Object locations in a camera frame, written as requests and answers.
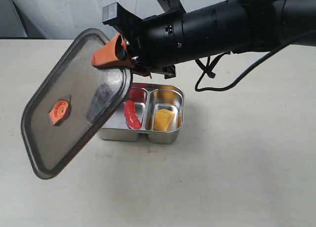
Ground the dark transparent box lid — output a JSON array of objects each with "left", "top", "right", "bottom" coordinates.
[{"left": 21, "top": 28, "right": 133, "bottom": 180}]

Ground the red toy sausage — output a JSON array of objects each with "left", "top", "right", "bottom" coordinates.
[{"left": 124, "top": 88, "right": 146, "bottom": 130}]

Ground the yellow toy cheese wedge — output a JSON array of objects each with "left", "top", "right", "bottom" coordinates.
[{"left": 153, "top": 109, "right": 175, "bottom": 132}]

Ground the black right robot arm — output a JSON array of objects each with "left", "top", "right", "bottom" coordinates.
[{"left": 92, "top": 0, "right": 316, "bottom": 78}]

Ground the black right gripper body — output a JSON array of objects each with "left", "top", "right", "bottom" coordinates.
[{"left": 102, "top": 0, "right": 184, "bottom": 79}]

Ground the stainless steel lunch box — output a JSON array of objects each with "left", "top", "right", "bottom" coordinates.
[{"left": 97, "top": 83, "right": 185, "bottom": 144}]

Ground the white backdrop cloth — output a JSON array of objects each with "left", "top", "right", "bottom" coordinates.
[{"left": 0, "top": 0, "right": 316, "bottom": 41}]

